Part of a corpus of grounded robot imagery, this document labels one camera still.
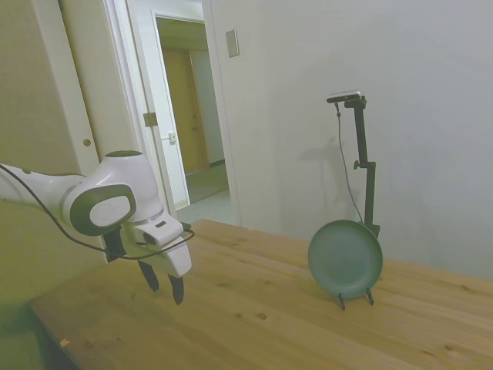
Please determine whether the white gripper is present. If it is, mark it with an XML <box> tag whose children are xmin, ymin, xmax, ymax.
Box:
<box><xmin>122</xmin><ymin>221</ymin><xmax>193</xmax><ymax>306</ymax></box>

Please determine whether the white door frame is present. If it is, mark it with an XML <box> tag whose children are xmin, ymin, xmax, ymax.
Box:
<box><xmin>102</xmin><ymin>0</ymin><xmax>243</xmax><ymax>228</ymax></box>

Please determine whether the black camera stand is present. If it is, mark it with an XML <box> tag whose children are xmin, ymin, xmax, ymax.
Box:
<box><xmin>343</xmin><ymin>96</ymin><xmax>381</xmax><ymax>243</ymax></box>

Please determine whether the black camera cable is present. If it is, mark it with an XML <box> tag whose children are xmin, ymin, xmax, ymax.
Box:
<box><xmin>334</xmin><ymin>101</ymin><xmax>365</xmax><ymax>225</ymax></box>

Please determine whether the beige closet door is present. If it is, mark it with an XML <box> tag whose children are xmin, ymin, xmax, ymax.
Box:
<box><xmin>0</xmin><ymin>0</ymin><xmax>102</xmax><ymax>179</ymax></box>

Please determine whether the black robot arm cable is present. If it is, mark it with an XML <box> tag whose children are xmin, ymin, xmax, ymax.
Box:
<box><xmin>0</xmin><ymin>163</ymin><xmax>194</xmax><ymax>261</ymax></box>

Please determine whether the black wire plate stand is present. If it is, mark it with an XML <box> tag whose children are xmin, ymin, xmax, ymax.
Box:
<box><xmin>337</xmin><ymin>287</ymin><xmax>375</xmax><ymax>311</ymax></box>

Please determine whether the brown wooden hallway door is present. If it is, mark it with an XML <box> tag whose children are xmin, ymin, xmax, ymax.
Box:
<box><xmin>161</xmin><ymin>47</ymin><xmax>211</xmax><ymax>177</ymax></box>

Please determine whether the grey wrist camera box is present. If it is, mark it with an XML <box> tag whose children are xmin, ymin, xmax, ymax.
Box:
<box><xmin>137</xmin><ymin>217</ymin><xmax>184</xmax><ymax>247</ymax></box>

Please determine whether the grey wall switch plate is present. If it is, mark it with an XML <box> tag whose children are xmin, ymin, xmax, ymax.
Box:
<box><xmin>225</xmin><ymin>29</ymin><xmax>240</xmax><ymax>59</ymax></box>

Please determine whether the grey exterior camera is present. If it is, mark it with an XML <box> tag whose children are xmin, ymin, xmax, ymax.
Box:
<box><xmin>326</xmin><ymin>89</ymin><xmax>364</xmax><ymax>105</ymax></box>

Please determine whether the green round plate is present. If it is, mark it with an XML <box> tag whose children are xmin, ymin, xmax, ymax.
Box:
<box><xmin>307</xmin><ymin>219</ymin><xmax>384</xmax><ymax>298</ymax></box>

